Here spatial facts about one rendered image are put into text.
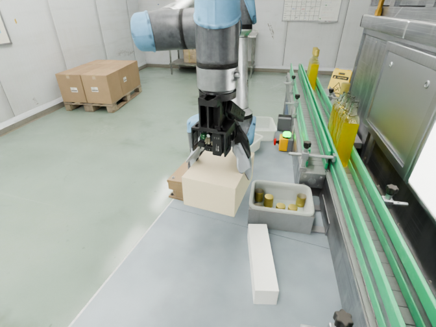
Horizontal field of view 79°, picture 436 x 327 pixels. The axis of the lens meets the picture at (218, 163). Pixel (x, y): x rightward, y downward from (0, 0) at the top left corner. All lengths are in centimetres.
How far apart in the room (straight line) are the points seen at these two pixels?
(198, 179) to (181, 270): 39
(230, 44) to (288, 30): 645
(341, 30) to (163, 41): 657
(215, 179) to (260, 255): 35
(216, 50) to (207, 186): 26
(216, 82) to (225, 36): 7
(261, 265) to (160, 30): 64
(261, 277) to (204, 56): 57
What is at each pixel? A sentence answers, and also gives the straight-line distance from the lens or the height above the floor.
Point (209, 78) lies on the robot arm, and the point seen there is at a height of 133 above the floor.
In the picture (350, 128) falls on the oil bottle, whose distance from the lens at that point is 109.
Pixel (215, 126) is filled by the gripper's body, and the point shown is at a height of 124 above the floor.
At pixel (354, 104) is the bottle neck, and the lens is 108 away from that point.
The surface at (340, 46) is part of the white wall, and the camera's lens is 709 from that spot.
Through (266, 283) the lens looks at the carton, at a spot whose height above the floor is 81.
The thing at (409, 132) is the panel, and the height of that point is 111.
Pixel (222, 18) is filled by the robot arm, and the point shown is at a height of 142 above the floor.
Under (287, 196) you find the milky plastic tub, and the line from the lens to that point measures 109.
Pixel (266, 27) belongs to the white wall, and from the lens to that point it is 690.
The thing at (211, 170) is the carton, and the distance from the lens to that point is 58.
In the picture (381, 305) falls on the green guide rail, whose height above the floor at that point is 92.
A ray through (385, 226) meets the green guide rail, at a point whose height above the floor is 94.
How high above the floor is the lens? 144
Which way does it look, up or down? 31 degrees down
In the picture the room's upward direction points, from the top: straight up
